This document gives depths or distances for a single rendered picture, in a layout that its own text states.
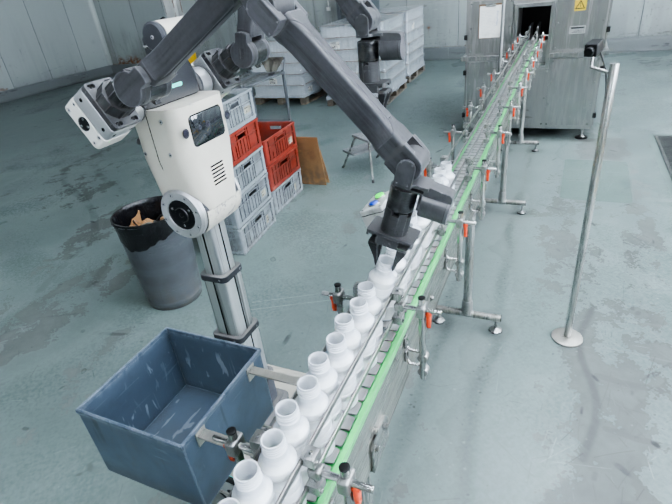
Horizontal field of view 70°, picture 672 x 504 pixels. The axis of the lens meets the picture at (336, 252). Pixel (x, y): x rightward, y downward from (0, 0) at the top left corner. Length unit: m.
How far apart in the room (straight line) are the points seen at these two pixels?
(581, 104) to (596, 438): 3.99
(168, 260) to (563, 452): 2.30
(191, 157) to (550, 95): 4.72
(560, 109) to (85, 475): 5.15
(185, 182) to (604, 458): 1.87
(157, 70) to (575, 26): 4.82
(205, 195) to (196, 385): 0.56
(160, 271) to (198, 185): 1.74
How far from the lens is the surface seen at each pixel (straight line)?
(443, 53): 11.40
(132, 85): 1.17
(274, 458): 0.77
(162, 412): 1.51
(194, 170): 1.40
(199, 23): 1.05
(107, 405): 1.35
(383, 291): 1.07
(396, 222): 0.96
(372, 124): 0.91
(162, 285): 3.17
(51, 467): 2.65
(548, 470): 2.21
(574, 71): 5.64
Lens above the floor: 1.74
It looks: 30 degrees down
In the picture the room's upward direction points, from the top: 7 degrees counter-clockwise
